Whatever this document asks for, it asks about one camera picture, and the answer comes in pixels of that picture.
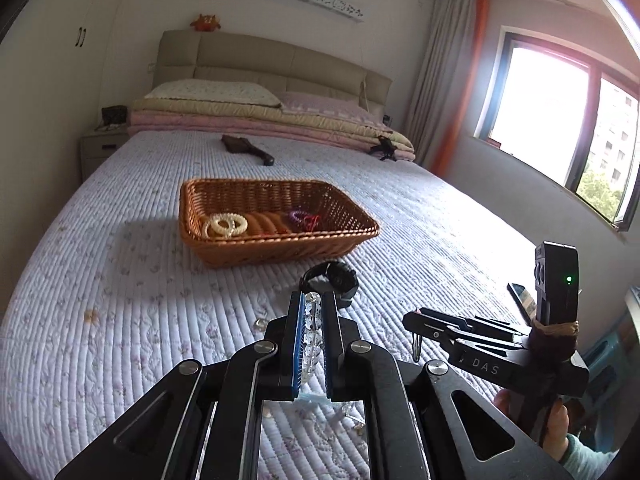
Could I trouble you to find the folded pink and cream quilts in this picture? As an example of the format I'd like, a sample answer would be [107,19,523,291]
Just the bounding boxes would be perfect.
[127,97,417,162]

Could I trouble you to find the person's right hand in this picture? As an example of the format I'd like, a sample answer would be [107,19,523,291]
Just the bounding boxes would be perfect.
[492,389,572,462]

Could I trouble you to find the pink checked pillow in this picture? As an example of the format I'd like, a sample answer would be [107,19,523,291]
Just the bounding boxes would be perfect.
[276,91,381,125]

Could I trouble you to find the dark framed window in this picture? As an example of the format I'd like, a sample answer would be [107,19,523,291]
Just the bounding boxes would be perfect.
[472,25,640,233]

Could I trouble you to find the grey curtain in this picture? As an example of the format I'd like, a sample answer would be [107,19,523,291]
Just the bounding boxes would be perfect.
[403,0,482,173]

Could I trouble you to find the black hair clip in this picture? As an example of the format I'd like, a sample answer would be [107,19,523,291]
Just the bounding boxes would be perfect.
[370,135,397,162]

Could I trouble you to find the black smartphone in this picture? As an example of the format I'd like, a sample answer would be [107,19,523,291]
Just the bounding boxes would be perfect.
[507,282,538,326]

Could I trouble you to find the clear crystal bead bracelet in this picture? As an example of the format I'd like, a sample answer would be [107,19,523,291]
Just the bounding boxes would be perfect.
[253,291,367,434]

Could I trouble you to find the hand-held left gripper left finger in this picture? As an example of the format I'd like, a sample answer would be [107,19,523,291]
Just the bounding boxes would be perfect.
[52,292,305,480]

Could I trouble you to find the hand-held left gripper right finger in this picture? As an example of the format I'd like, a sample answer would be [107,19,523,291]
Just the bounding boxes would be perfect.
[321,291,576,480]

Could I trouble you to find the black wristwatch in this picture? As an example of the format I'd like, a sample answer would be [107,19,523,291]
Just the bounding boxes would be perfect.
[300,260,361,309]

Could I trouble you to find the cream floral pillow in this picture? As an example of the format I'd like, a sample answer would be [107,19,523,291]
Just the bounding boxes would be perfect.
[143,80,282,109]

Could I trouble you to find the white wardrobe with black handles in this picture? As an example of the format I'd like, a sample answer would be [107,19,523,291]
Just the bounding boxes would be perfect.
[0,0,131,131]

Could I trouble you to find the person's right forearm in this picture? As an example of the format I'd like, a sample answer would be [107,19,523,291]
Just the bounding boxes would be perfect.
[557,434,620,480]

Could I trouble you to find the orange bead bracelet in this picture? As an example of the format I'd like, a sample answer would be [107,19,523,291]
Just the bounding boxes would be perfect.
[242,211,291,236]

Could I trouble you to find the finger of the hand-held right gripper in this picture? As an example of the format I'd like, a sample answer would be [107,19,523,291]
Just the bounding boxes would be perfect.
[402,308,501,362]
[465,316,527,343]

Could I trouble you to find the cream bead bracelet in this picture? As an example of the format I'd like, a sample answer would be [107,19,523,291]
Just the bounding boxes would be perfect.
[204,213,249,240]

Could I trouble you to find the brown wicker basket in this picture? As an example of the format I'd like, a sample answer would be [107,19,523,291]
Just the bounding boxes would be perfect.
[179,178,381,269]

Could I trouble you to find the white nightstand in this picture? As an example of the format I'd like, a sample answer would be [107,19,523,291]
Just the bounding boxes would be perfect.
[80,127,132,184]

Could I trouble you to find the quilted lilac bedspread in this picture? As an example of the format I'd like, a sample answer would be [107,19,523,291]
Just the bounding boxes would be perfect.
[0,130,546,480]

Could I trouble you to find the dark brown hairbrush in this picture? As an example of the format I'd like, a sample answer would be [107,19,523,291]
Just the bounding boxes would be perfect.
[221,134,276,166]

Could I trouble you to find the beige padded headboard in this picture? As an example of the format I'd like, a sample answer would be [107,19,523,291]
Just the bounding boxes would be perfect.
[152,29,394,115]

